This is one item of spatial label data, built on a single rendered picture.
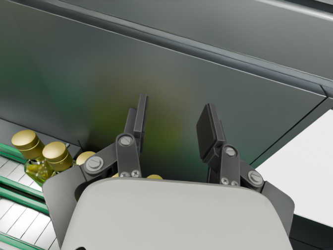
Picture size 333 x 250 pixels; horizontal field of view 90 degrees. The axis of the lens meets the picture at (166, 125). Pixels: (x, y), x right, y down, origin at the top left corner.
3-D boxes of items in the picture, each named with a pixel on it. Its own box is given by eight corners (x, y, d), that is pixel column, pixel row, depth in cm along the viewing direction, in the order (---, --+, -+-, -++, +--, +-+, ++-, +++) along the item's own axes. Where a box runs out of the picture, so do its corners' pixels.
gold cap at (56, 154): (66, 150, 32) (59, 137, 29) (77, 162, 31) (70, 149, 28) (46, 162, 30) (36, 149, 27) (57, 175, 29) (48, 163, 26)
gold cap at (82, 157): (105, 166, 31) (103, 154, 28) (95, 183, 29) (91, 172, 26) (88, 160, 32) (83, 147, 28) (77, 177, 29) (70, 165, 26)
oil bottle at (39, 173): (83, 188, 51) (62, 150, 35) (72, 207, 47) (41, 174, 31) (66, 182, 51) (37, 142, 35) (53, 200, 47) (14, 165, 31)
